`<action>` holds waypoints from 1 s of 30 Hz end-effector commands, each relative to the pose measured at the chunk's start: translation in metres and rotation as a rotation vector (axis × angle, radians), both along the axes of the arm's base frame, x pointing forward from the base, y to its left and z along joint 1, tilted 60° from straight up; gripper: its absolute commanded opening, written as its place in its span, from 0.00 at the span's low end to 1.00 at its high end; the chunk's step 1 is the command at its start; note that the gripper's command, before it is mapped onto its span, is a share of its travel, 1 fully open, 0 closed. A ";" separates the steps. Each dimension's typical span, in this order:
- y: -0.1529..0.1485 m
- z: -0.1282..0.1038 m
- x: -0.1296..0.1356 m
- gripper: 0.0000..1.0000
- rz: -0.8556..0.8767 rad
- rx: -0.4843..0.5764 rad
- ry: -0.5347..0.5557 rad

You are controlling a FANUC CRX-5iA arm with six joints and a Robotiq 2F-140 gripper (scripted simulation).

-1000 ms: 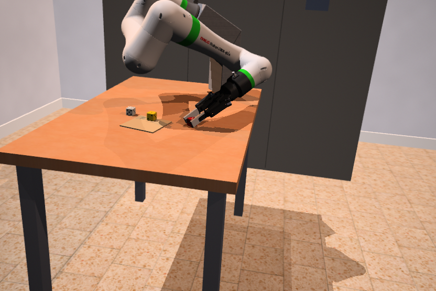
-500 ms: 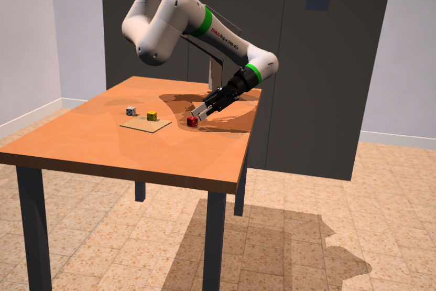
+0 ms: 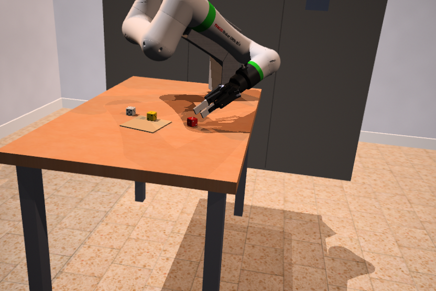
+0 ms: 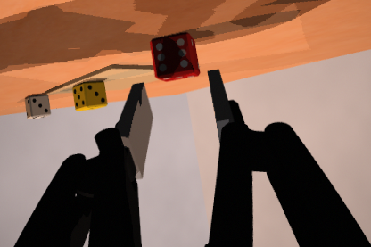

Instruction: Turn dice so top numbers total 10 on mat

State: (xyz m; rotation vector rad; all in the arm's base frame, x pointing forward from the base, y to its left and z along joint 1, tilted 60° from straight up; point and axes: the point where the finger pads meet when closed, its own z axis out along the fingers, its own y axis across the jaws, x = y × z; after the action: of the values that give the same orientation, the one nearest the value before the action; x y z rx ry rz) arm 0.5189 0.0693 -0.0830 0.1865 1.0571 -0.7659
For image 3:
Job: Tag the yellow die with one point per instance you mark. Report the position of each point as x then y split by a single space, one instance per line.
151 115

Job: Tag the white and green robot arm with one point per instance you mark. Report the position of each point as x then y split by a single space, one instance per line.
168 20

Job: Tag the tan flat mat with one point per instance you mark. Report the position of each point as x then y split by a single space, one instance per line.
142 124

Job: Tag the white die with black pips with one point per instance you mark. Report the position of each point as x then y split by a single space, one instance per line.
130 111

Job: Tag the dark red die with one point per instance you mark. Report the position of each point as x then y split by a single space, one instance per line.
192 121

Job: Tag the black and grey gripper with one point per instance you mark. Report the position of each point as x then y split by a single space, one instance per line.
222 95

